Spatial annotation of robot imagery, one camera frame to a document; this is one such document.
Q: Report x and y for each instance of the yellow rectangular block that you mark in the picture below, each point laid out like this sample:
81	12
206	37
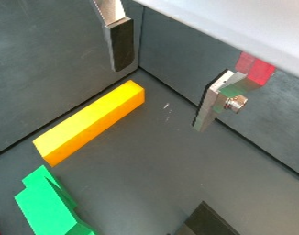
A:
70	135

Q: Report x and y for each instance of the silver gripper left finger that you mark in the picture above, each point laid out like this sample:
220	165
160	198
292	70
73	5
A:
118	32

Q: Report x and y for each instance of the red block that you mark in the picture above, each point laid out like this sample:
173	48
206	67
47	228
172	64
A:
256	68

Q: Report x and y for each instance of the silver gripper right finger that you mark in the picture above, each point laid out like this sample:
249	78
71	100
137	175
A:
224	95

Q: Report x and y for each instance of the dark grey block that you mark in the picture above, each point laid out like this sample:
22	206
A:
206	222

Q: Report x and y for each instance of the green stepped block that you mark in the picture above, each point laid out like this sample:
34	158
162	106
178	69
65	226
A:
49	206

